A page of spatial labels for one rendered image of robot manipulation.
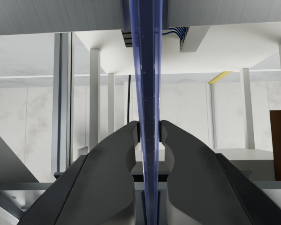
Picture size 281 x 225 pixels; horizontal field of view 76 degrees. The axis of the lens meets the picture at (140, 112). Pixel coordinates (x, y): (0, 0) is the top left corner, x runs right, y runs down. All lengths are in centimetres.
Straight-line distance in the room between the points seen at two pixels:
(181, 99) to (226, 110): 90
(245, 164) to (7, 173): 59
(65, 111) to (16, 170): 22
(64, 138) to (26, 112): 379
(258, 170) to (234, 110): 333
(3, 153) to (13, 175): 4
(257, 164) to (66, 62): 63
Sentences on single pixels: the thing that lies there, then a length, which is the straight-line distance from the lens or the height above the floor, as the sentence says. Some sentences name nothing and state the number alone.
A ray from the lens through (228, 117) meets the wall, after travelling 391.
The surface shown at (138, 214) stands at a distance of 31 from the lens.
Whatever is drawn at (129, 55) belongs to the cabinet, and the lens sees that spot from 72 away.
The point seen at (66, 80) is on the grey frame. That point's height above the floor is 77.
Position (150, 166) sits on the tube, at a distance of 16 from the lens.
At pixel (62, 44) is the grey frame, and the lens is 57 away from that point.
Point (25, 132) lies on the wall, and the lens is 427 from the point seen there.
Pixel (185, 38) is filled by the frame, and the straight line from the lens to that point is 53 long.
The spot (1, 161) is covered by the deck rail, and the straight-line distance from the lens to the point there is 30.
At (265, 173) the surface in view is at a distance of 69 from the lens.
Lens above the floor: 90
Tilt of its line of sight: 5 degrees down
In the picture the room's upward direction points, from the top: 179 degrees clockwise
